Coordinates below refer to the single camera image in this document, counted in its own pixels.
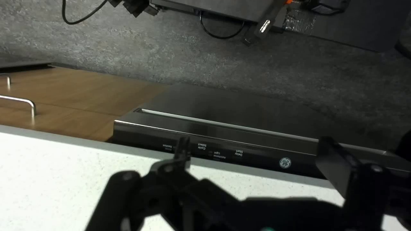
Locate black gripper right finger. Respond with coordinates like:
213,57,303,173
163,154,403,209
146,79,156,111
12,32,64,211
314,136,359,197

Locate wooden lower cabinet door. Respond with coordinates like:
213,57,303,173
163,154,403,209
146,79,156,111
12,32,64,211
0,66,164,141

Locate black dishwasher front panel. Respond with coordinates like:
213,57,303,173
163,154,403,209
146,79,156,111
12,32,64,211
111,82,411,178

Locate silver cabinet door handle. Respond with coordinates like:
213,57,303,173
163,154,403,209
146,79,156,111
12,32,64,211
0,93,38,125

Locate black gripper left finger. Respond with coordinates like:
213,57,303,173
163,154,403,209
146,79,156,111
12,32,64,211
173,137,191,169

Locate black floor cable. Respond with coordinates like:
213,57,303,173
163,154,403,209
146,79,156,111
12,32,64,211
60,0,107,25

